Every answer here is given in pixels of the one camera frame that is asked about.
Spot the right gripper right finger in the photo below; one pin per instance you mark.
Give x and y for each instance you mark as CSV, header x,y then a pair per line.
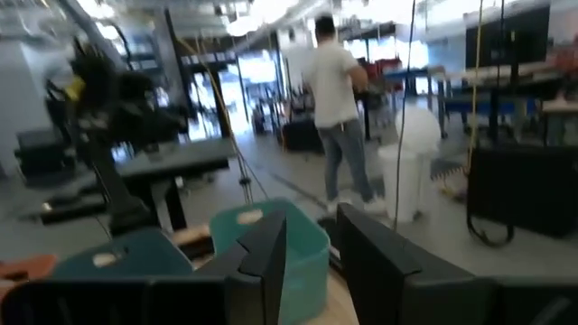
x,y
384,280

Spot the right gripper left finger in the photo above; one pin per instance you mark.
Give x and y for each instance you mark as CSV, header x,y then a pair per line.
x,y
253,289

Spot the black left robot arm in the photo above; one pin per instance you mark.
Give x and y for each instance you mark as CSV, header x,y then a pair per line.
x,y
117,180

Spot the light green plastic bin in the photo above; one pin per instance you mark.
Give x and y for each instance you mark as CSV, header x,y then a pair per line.
x,y
307,253

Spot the white trash bin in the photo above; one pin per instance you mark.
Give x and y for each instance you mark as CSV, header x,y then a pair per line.
x,y
406,180

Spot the grey side table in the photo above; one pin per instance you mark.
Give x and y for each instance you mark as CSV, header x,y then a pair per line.
x,y
180,158

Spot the dark blue plastic bin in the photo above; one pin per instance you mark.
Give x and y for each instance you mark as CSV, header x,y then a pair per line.
x,y
135,257

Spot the small black hazard-striped mat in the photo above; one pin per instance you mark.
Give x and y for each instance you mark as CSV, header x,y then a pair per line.
x,y
444,168

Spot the black equipment case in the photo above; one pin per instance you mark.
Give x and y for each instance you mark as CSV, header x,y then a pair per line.
x,y
300,135

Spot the black cart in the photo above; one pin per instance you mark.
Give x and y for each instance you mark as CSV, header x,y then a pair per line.
x,y
524,189

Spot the blue table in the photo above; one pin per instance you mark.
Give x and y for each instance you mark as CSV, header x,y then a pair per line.
x,y
469,106

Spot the orange plastic bin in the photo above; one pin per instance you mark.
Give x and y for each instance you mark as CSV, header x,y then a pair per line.
x,y
27,268

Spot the person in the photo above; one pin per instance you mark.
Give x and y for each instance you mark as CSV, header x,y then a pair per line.
x,y
332,86

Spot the black screen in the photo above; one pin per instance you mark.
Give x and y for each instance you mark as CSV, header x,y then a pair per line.
x,y
506,40

